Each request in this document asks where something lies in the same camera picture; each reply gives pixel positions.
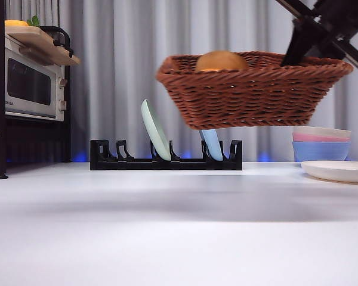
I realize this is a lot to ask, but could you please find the brown woven wicker basket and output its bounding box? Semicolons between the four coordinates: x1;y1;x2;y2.
155;50;354;131

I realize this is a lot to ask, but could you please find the tan potato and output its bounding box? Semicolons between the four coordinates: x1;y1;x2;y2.
195;50;249;72

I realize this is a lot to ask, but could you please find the white bowl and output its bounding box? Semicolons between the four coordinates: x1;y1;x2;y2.
292;126;352;139

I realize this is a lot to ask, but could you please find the pink bowl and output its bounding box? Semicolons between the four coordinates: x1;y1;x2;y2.
292;133;351;143

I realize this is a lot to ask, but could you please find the light blue plate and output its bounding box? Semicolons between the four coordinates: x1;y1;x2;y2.
199;128;224;161

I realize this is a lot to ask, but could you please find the white oval plate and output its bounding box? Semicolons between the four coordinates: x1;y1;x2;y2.
300;160;358;184

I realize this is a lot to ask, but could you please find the pale green plate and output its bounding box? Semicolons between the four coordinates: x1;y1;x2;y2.
140;99;172;161

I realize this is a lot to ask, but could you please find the grey pleated curtain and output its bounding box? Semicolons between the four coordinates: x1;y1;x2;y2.
2;0;358;163

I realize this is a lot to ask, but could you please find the black dish rack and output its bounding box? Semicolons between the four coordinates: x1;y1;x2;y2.
89;138;243;171

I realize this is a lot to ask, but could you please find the black curved metal bar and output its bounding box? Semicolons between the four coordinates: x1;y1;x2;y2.
40;26;75;59

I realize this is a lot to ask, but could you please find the wooden cutting board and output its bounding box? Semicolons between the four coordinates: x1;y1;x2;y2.
4;26;81;67

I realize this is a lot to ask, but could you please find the white toaster oven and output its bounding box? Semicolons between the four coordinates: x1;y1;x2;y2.
0;31;66;122

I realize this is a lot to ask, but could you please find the yellow food item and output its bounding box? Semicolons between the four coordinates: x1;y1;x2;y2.
0;19;29;28

